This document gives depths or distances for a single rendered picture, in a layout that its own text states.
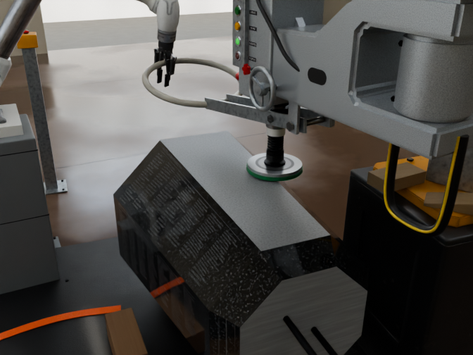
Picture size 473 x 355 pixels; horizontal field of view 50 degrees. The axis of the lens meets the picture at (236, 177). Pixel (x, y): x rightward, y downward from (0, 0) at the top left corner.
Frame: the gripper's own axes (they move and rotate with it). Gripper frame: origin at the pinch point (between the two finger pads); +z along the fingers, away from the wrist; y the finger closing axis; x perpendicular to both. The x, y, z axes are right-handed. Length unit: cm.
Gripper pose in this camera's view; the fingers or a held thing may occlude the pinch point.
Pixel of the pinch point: (163, 78)
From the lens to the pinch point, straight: 264.6
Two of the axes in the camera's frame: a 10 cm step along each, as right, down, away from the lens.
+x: 5.8, -4.0, 7.1
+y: 8.0, 4.5, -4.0
